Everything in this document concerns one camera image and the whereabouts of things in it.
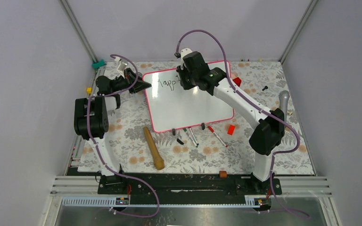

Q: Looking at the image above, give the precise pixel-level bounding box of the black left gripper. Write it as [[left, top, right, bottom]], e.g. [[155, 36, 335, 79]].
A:
[[111, 68, 151, 94]]

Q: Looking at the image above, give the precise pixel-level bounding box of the pink framed whiteboard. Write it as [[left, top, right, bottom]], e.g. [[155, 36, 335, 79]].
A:
[[142, 68, 234, 133]]

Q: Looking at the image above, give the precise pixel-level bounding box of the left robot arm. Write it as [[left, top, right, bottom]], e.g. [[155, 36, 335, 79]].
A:
[[74, 68, 151, 194]]

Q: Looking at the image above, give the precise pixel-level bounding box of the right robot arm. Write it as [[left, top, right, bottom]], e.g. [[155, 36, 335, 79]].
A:
[[174, 48, 285, 194]]

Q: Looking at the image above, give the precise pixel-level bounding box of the red whiteboard marker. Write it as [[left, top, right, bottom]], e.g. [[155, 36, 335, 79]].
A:
[[207, 126, 228, 147]]

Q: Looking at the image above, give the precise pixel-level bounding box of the green whiteboard marker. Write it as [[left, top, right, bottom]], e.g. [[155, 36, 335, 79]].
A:
[[183, 127, 196, 147]]

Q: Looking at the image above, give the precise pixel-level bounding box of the blue whiteboard marker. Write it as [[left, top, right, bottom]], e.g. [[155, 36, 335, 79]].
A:
[[188, 127, 199, 147]]

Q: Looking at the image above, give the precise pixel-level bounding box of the large red block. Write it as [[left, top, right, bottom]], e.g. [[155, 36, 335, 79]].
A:
[[233, 77, 242, 87]]

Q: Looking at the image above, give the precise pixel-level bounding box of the teal clamp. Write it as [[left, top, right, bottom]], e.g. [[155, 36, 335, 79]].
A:
[[92, 59, 106, 70]]

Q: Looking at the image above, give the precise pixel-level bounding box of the floral patterned table mat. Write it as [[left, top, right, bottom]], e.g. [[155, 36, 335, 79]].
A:
[[107, 62, 315, 175]]

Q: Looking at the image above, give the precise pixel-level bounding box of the small red block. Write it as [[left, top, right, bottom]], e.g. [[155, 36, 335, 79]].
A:
[[227, 125, 236, 136]]

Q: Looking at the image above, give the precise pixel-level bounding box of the gold toy microphone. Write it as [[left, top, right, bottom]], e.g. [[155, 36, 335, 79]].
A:
[[143, 127, 165, 170]]

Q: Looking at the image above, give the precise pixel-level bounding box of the silver toy microphone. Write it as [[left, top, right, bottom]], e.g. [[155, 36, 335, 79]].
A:
[[279, 90, 290, 117]]

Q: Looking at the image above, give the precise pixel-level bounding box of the small brown cube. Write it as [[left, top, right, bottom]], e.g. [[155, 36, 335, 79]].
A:
[[219, 170, 228, 178]]

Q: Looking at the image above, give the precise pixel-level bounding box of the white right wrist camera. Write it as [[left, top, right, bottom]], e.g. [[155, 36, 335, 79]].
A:
[[180, 48, 193, 70]]

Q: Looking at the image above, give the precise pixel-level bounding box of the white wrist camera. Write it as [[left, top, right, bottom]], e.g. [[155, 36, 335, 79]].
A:
[[115, 56, 129, 75], [180, 48, 193, 70]]

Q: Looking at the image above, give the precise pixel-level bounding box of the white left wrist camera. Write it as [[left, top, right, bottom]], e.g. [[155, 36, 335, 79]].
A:
[[115, 56, 129, 75]]

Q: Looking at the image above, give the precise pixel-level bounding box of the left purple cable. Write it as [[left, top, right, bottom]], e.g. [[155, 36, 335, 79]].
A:
[[86, 54, 160, 219]]

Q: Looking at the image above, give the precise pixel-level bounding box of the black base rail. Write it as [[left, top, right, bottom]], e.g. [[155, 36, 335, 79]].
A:
[[94, 173, 282, 205]]

